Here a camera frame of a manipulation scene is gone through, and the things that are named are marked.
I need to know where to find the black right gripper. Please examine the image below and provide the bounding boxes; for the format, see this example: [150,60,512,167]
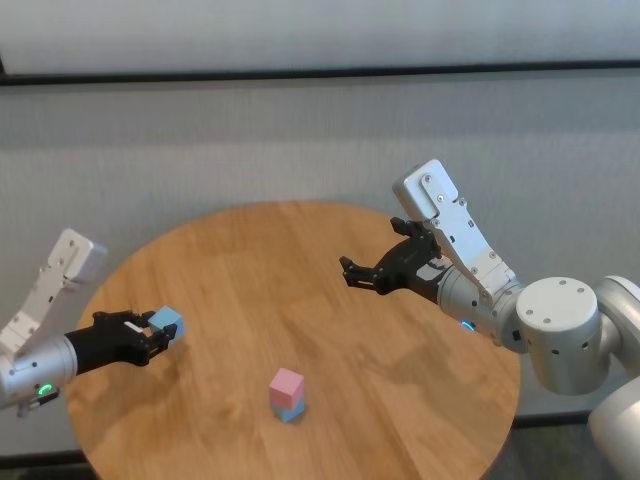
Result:
[338,216,452,304]

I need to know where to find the pink cube block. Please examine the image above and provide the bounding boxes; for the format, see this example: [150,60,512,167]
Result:
[268,368,305,410]

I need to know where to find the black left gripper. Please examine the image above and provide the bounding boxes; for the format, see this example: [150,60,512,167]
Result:
[63,308,179,377]

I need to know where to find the light blue cube block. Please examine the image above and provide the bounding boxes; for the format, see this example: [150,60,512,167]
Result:
[148,305,186,346]
[272,399,307,424]

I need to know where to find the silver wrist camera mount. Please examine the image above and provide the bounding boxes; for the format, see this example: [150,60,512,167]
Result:
[0,228,109,371]
[392,159,524,321]

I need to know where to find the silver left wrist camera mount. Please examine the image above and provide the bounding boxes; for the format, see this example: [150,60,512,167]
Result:
[0,228,109,371]

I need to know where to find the black wall rail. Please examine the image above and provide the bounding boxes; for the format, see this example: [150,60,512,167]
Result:
[0,60,640,89]

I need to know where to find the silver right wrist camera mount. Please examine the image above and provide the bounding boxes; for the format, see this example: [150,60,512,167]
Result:
[392,159,524,321]

